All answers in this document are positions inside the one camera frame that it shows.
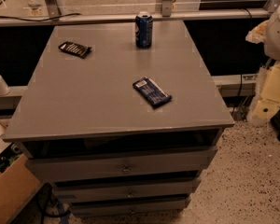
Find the blue rxbar blueberry bar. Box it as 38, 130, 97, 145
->
133, 77, 172, 108

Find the grey drawer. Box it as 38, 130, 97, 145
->
26, 146, 217, 182
71, 195, 190, 217
53, 176, 201, 203

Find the grey drawer cabinet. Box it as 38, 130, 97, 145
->
2, 20, 235, 218

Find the blue pepsi soda can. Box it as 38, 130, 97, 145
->
135, 11, 153, 49

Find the black cable on ledge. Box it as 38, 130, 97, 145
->
0, 12, 82, 22

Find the black hanging cable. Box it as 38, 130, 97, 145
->
231, 8, 254, 117

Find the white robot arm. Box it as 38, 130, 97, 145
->
252, 6, 280, 119

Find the top grey drawer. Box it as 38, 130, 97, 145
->
26, 146, 217, 182

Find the middle grey drawer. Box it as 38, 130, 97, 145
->
53, 176, 201, 203

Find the black rxbar chocolate bar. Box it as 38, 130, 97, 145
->
58, 41, 91, 59

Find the bottom grey drawer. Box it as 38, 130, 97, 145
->
71, 195, 190, 217

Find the brown cardboard box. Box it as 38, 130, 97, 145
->
0, 155, 43, 224

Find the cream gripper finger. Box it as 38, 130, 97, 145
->
251, 62, 280, 120

